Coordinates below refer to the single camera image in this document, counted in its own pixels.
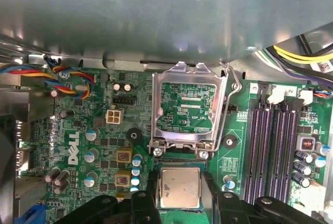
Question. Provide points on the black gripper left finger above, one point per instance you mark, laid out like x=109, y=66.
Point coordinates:
x=145, y=208

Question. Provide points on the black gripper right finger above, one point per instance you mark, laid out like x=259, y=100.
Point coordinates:
x=229, y=208

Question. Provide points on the silver topped CPU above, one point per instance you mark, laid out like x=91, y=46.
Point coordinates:
x=180, y=187

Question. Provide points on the thin metal locking lever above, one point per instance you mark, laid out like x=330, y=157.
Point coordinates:
x=223, y=119

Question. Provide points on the CPU socket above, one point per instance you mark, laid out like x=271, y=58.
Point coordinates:
x=179, y=162

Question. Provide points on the black RAM slot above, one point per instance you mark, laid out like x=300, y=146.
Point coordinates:
x=279, y=143
x=264, y=143
x=291, y=143
x=253, y=143

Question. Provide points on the white four pin connector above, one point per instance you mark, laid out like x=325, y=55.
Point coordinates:
x=113, y=116

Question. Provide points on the green motherboard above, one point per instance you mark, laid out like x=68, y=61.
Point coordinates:
x=145, y=99

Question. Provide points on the blue rear port connector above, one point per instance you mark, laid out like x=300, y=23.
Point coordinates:
x=35, y=214

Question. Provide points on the black open PC case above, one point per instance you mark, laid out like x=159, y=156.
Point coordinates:
x=39, y=104

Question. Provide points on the grey power supply unit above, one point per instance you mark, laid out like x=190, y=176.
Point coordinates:
x=156, y=13

